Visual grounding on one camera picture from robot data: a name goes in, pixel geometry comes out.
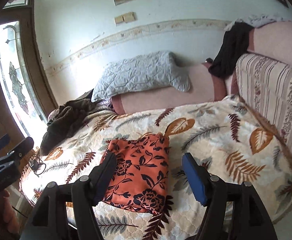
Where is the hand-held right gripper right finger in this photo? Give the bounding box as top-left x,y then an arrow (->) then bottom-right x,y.
181,152 -> 278,240

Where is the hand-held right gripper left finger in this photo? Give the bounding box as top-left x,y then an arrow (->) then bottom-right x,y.
19,152 -> 118,240

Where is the orange floral shirt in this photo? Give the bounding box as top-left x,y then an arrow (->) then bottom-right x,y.
100,134 -> 171,215

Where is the person's left hand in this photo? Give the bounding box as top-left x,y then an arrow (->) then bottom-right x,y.
2,189 -> 20,233

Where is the leaf print blanket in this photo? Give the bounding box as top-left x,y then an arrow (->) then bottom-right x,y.
19,94 -> 292,240

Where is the brown fuzzy garment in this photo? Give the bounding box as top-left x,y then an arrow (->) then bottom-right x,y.
40,97 -> 99,157

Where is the purple patterned cloth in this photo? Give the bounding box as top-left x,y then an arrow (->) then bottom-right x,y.
96,99 -> 115,112

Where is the wooden stained glass door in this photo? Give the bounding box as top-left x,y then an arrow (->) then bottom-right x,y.
0,0 -> 59,160

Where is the pink sofa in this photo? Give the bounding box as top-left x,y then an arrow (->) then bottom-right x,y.
111,20 -> 292,115

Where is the grey quilted pillow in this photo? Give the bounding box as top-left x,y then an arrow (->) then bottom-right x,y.
91,51 -> 191,103

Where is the striped floral sofa cushion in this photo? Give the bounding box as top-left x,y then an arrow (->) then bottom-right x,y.
236,53 -> 292,160

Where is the black garment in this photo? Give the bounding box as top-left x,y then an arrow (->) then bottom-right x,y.
209,22 -> 255,78

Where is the white garment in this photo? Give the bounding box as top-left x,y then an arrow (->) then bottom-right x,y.
223,15 -> 292,32

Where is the black cable on bed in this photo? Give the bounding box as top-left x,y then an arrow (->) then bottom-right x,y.
28,154 -> 47,177

